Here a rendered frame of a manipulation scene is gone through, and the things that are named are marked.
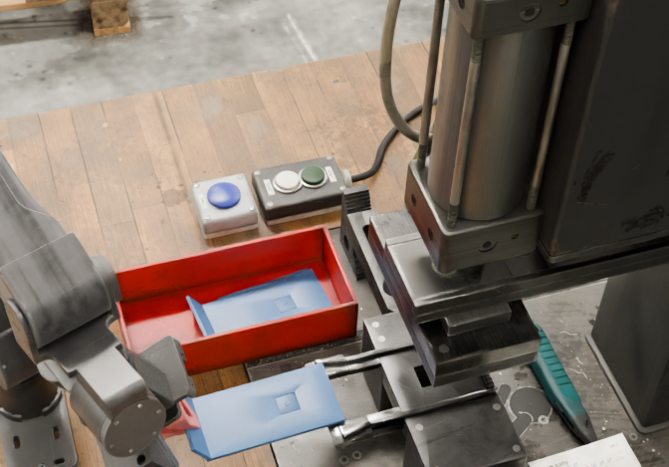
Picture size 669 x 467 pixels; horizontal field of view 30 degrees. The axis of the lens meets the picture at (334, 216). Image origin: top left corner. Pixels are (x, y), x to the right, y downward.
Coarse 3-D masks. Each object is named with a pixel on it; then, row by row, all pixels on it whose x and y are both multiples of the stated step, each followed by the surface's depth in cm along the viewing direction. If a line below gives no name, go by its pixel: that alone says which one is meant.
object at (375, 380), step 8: (368, 344) 130; (376, 368) 129; (368, 376) 134; (376, 376) 130; (424, 376) 129; (368, 384) 134; (376, 384) 131; (384, 384) 128; (424, 384) 131; (376, 392) 132; (384, 392) 130; (376, 400) 132; (384, 400) 131; (392, 400) 126; (384, 408) 132; (408, 440) 123; (408, 448) 124; (408, 456) 124; (416, 456) 121; (408, 464) 125; (416, 464) 122; (512, 464) 121; (520, 464) 121
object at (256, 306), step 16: (304, 272) 144; (256, 288) 143; (272, 288) 143; (288, 288) 143; (304, 288) 143; (320, 288) 143; (192, 304) 138; (208, 304) 141; (224, 304) 141; (240, 304) 141; (256, 304) 141; (272, 304) 141; (304, 304) 141; (320, 304) 141; (208, 320) 139; (224, 320) 139; (240, 320) 140; (256, 320) 140; (272, 320) 140
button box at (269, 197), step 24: (408, 120) 163; (384, 144) 159; (288, 168) 153; (336, 168) 153; (264, 192) 150; (288, 192) 150; (312, 192) 150; (336, 192) 150; (264, 216) 150; (288, 216) 150
